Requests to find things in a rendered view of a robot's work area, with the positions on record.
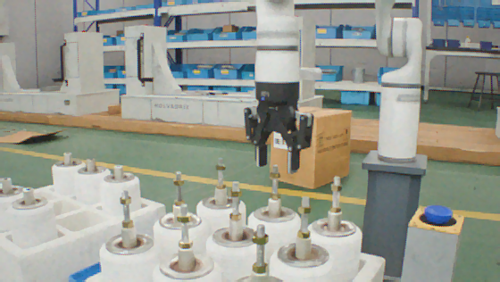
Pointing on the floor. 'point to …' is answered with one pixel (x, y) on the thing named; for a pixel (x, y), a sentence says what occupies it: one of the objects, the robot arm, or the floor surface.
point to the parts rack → (237, 40)
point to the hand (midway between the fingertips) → (276, 161)
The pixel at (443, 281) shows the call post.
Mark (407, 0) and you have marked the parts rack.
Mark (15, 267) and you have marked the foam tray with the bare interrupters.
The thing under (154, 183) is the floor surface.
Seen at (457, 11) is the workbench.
